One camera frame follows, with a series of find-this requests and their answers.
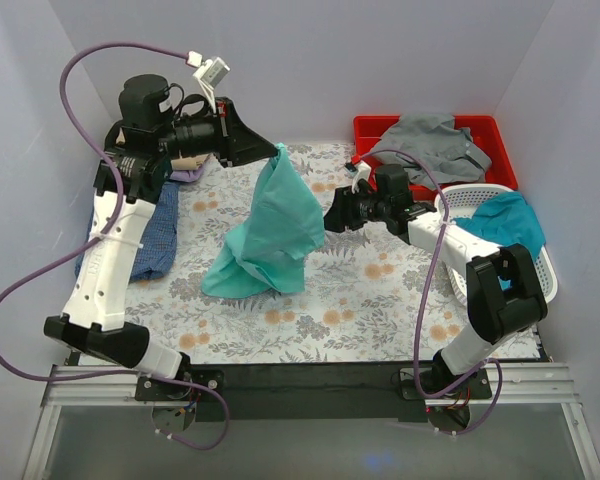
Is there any floral patterned table mat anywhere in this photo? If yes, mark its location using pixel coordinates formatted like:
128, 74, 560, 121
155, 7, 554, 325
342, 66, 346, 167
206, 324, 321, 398
126, 160, 468, 363

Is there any aluminium frame rail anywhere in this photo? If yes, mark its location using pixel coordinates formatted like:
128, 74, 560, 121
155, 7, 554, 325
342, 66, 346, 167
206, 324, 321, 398
25, 362, 600, 479

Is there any blue checkered shirt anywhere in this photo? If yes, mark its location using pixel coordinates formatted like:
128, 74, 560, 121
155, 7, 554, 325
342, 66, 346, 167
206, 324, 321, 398
75, 179, 180, 282

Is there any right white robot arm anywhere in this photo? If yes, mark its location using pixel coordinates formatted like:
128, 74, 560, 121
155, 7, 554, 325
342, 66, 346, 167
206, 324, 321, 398
324, 165, 548, 398

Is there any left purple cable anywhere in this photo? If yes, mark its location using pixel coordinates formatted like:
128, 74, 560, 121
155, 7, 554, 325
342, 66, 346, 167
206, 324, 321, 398
0, 43, 230, 450

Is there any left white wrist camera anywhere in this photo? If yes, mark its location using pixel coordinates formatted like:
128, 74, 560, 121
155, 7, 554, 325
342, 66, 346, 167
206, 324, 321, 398
186, 51, 230, 113

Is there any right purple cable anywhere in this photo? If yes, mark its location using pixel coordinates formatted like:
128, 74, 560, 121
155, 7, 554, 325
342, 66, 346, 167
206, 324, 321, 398
362, 149, 504, 437

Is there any mint green t shirt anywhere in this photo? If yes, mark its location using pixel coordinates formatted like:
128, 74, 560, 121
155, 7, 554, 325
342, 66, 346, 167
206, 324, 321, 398
201, 143, 325, 299

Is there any red plastic tray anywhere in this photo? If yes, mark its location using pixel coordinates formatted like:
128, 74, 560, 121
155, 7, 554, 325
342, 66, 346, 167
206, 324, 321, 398
351, 115, 518, 190

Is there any folded lavender shirt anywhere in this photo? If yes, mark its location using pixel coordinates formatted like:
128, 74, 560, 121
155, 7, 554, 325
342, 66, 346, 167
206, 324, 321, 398
170, 166, 204, 183

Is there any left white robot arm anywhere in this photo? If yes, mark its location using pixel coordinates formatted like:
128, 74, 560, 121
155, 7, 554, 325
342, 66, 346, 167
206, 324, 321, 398
44, 74, 277, 400

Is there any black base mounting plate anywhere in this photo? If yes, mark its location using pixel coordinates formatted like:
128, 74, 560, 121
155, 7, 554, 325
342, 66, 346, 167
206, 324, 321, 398
134, 360, 492, 424

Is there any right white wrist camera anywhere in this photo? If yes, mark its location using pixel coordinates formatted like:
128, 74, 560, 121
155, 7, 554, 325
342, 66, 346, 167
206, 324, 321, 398
345, 161, 372, 193

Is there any purple cable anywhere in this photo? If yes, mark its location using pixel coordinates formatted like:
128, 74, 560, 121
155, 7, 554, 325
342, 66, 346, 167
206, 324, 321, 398
0, 43, 230, 450
362, 149, 504, 437

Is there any teal blue t shirt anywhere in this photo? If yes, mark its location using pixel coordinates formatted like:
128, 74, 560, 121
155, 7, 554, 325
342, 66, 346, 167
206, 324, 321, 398
454, 192, 546, 261

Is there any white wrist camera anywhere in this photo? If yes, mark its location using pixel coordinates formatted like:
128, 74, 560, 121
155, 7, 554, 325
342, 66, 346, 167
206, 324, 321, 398
186, 51, 230, 113
345, 161, 372, 193

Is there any grey polo shirt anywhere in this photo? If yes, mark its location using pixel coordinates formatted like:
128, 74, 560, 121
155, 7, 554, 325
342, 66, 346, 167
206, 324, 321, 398
371, 114, 492, 190

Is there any white plastic basket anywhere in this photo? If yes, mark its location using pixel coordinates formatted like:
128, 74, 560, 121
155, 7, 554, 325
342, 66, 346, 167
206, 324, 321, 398
433, 182, 559, 307

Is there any folded beige shirt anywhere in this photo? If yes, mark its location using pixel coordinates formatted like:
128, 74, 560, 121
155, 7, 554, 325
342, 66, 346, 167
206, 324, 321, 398
115, 130, 211, 171

